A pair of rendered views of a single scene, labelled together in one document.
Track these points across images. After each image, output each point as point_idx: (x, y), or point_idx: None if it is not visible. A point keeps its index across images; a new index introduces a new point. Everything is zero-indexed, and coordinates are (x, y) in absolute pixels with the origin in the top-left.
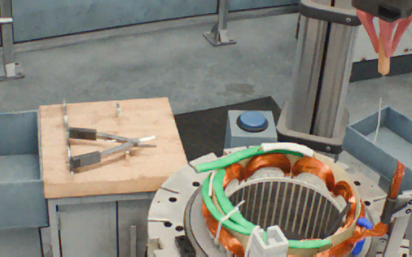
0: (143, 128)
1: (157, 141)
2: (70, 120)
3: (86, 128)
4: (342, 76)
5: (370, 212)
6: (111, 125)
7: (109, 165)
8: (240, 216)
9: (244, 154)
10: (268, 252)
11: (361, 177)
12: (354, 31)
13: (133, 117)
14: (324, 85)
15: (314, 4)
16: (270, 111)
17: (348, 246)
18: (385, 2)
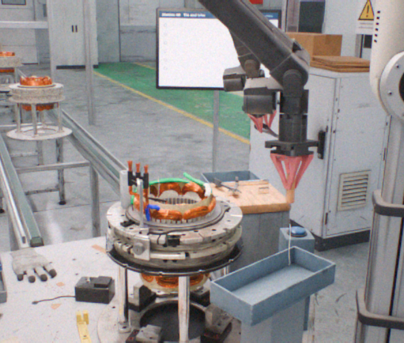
0: (258, 198)
1: (249, 201)
2: (256, 185)
3: (237, 179)
4: (372, 256)
5: (184, 229)
6: (256, 192)
7: (224, 192)
8: (154, 181)
9: (199, 182)
10: (120, 174)
11: (219, 231)
12: (379, 218)
13: (266, 196)
14: (369, 260)
15: (377, 192)
16: (313, 238)
17: (143, 207)
18: (273, 139)
